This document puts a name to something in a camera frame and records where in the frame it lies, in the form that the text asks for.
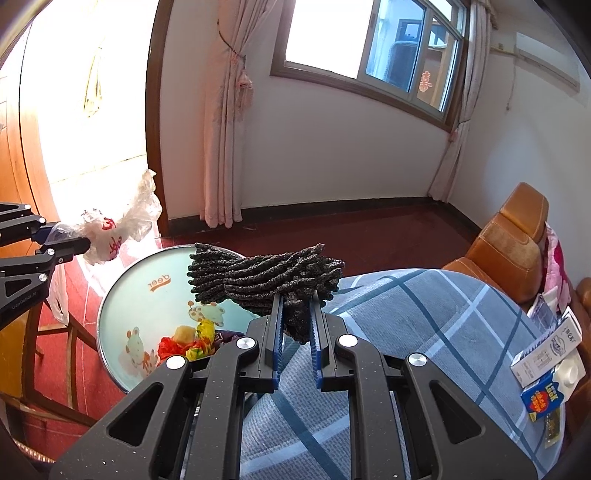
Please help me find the light blue cartoon basin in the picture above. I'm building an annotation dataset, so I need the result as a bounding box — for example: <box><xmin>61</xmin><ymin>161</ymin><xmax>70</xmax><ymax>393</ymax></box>
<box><xmin>96</xmin><ymin>244</ymin><xmax>260</xmax><ymax>394</ymax></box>

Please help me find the white plastic bag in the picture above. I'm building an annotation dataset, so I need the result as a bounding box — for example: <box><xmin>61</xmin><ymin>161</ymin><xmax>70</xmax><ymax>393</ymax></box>
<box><xmin>45</xmin><ymin>271</ymin><xmax>71</xmax><ymax>325</ymax></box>

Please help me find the orange leather armchair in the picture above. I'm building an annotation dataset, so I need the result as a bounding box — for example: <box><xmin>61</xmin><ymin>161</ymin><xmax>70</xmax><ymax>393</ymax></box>
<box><xmin>440</xmin><ymin>182</ymin><xmax>550</xmax><ymax>306</ymax></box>

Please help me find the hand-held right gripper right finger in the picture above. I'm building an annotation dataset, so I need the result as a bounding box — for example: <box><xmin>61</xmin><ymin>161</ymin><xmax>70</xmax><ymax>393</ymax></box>
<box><xmin>310</xmin><ymin>295</ymin><xmax>539</xmax><ymax>480</ymax></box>

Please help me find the wooden door frame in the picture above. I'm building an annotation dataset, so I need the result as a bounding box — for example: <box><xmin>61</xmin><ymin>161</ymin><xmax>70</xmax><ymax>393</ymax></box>
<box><xmin>145</xmin><ymin>0</ymin><xmax>175</xmax><ymax>237</ymax></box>

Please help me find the pink floral white pillow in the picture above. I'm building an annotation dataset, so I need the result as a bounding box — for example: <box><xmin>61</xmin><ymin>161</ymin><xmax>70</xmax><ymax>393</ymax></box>
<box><xmin>542</xmin><ymin>223</ymin><xmax>574</xmax><ymax>315</ymax></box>

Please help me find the red plastic bag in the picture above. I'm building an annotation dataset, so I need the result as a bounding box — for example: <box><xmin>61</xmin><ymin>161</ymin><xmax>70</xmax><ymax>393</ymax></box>
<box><xmin>156</xmin><ymin>336</ymin><xmax>191</xmax><ymax>368</ymax></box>

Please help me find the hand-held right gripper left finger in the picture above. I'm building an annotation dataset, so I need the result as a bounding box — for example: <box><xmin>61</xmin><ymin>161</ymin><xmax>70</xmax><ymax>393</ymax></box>
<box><xmin>48</xmin><ymin>295</ymin><xmax>284</xmax><ymax>480</ymax></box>

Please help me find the blue plaid tablecloth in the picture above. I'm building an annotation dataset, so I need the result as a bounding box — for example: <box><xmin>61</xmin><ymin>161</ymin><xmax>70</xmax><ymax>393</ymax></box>
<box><xmin>240</xmin><ymin>268</ymin><xmax>570</xmax><ymax>480</ymax></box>

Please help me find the purple foil wrapper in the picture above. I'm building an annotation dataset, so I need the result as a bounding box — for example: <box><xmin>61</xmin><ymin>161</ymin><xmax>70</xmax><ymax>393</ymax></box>
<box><xmin>214</xmin><ymin>328</ymin><xmax>246</xmax><ymax>347</ymax></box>

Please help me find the clear seaweed snack packet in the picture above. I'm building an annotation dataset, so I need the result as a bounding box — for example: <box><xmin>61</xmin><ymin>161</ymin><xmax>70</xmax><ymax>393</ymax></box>
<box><xmin>542</xmin><ymin>405</ymin><xmax>565</xmax><ymax>449</ymax></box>

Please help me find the yellow wrapper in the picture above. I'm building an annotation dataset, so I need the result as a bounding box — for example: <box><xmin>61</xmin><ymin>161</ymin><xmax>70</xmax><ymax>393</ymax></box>
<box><xmin>185</xmin><ymin>320</ymin><xmax>217</xmax><ymax>361</ymax></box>

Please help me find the blue and white carton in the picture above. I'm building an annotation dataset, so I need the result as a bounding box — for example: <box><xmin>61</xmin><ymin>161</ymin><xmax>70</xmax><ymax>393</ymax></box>
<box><xmin>520</xmin><ymin>357</ymin><xmax>583</xmax><ymax>421</ymax></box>

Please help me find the clear plastic bag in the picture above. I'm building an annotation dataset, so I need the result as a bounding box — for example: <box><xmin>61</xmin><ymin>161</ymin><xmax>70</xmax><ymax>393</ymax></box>
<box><xmin>54</xmin><ymin>169</ymin><xmax>163</xmax><ymax>267</ymax></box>

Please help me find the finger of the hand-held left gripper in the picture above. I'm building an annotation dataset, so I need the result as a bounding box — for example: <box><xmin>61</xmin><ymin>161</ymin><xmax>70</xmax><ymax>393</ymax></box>
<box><xmin>0</xmin><ymin>202</ymin><xmax>61</xmax><ymax>248</ymax></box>
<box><xmin>0</xmin><ymin>235</ymin><xmax>92</xmax><ymax>330</ymax></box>

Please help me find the white air conditioner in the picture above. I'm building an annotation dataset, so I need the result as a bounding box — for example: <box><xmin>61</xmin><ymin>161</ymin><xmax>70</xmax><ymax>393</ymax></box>
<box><xmin>514</xmin><ymin>32</ymin><xmax>581</xmax><ymax>91</ymax></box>

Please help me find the pink curtain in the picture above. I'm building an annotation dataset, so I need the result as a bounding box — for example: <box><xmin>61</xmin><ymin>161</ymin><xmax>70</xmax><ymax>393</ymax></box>
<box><xmin>202</xmin><ymin>0</ymin><xmax>260</xmax><ymax>230</ymax></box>
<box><xmin>427</xmin><ymin>0</ymin><xmax>491</xmax><ymax>202</ymax></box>

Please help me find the sliding glass window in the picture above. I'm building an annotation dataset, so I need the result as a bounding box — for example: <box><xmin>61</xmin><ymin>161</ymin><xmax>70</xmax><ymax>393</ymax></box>
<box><xmin>271</xmin><ymin>0</ymin><xmax>468</xmax><ymax>133</ymax></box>

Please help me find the black ribbed sheet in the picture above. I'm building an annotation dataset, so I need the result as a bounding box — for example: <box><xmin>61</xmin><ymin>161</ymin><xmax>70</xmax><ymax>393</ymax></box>
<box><xmin>187</xmin><ymin>242</ymin><xmax>346</xmax><ymax>344</ymax></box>

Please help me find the white milk carton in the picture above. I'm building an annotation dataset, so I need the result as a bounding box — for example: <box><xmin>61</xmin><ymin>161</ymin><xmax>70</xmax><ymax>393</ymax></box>
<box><xmin>510</xmin><ymin>309</ymin><xmax>583</xmax><ymax>387</ymax></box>

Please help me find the wooden chair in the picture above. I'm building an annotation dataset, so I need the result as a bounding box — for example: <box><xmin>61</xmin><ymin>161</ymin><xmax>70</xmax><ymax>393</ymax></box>
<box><xmin>0</xmin><ymin>299</ymin><xmax>99</xmax><ymax>463</ymax></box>

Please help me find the wooden door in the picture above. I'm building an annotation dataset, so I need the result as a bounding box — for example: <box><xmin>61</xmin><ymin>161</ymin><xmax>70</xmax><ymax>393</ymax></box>
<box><xmin>0</xmin><ymin>25</ymin><xmax>61</xmax><ymax>223</ymax></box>

